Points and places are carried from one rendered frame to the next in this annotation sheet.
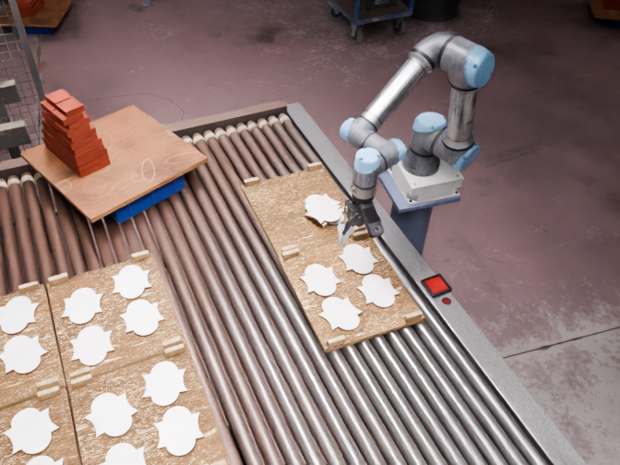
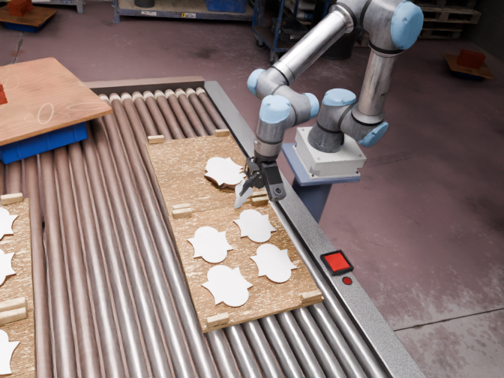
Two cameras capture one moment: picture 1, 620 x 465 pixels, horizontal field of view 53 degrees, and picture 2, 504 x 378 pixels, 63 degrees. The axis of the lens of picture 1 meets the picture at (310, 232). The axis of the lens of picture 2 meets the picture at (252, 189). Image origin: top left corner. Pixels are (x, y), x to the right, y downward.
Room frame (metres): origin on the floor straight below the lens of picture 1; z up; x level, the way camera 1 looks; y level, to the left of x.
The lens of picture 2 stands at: (0.54, -0.09, 1.88)
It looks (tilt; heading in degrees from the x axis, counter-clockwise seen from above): 40 degrees down; 357
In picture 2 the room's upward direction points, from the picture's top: 10 degrees clockwise
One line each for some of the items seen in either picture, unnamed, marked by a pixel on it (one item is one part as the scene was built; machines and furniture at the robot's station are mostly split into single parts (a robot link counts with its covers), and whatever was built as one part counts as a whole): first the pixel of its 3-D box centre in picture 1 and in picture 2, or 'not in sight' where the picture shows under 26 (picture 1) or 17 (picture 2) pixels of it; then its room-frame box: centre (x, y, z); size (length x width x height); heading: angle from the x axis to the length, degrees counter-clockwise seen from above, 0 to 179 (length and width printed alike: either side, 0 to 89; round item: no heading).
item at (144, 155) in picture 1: (114, 157); (15, 97); (1.86, 0.75, 1.03); 0.50 x 0.50 x 0.02; 47
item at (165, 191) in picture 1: (128, 176); (28, 120); (1.82, 0.70, 0.97); 0.31 x 0.31 x 0.10; 47
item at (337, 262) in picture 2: (435, 285); (336, 262); (1.38, -0.43, 0.92); 0.06 x 0.06 x 0.01; 27
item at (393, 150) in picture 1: (383, 152); (294, 106); (1.57, -0.22, 1.32); 0.11 x 0.11 x 0.08; 46
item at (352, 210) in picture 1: (360, 206); (262, 165); (1.50, -0.16, 1.17); 0.09 x 0.08 x 0.12; 24
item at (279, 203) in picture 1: (303, 208); (203, 170); (1.73, 0.03, 0.93); 0.41 x 0.35 x 0.02; 25
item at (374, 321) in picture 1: (349, 288); (241, 256); (1.35, -0.14, 0.93); 0.41 x 0.35 x 0.02; 24
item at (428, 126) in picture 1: (429, 132); (337, 108); (1.97, -0.44, 1.13); 0.13 x 0.12 x 0.14; 46
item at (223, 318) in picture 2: (336, 341); (217, 319); (1.12, -0.09, 0.95); 0.06 x 0.02 x 0.03; 114
